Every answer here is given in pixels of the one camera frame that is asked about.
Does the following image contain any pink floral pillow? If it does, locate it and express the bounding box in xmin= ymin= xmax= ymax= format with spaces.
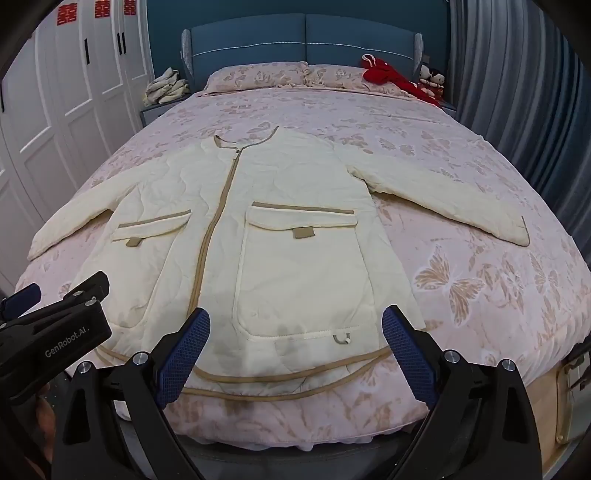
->
xmin=302 ymin=65 xmax=411 ymax=99
xmin=203 ymin=61 xmax=310 ymax=96

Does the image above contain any white wardrobe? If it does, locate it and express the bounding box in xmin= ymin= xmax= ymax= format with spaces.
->
xmin=0 ymin=0 xmax=155 ymax=287

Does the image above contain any blue upholstered headboard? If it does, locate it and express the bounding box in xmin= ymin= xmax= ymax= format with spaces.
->
xmin=181 ymin=14 xmax=424 ymax=90

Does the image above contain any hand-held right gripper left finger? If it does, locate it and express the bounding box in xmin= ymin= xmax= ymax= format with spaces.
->
xmin=53 ymin=308 xmax=211 ymax=480

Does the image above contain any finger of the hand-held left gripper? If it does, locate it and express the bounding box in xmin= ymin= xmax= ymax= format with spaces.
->
xmin=0 ymin=283 xmax=41 ymax=324
xmin=60 ymin=271 xmax=110 ymax=311

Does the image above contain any wooden bed frame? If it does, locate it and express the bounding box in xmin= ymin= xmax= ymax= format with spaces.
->
xmin=526 ymin=342 xmax=591 ymax=464

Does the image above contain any cream quilted jacket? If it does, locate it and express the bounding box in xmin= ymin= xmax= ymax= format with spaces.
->
xmin=28 ymin=126 xmax=531 ymax=398

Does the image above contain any pink butterfly blanket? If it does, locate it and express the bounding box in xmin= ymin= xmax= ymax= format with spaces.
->
xmin=14 ymin=85 xmax=591 ymax=455

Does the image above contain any pile of cream clothes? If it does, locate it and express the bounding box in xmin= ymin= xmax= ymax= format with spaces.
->
xmin=142 ymin=67 xmax=190 ymax=107

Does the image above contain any person's left hand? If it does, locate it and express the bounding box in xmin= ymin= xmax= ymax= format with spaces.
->
xmin=25 ymin=385 xmax=58 ymax=462

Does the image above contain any red garment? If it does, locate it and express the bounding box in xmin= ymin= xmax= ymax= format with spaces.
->
xmin=361 ymin=54 xmax=441 ymax=108

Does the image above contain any grey nightstand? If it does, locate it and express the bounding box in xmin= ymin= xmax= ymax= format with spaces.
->
xmin=140 ymin=95 xmax=195 ymax=128

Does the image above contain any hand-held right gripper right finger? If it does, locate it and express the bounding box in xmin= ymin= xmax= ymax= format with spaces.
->
xmin=382 ymin=305 xmax=543 ymax=480

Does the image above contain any grey curtain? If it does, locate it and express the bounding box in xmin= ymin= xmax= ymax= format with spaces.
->
xmin=447 ymin=0 xmax=591 ymax=259

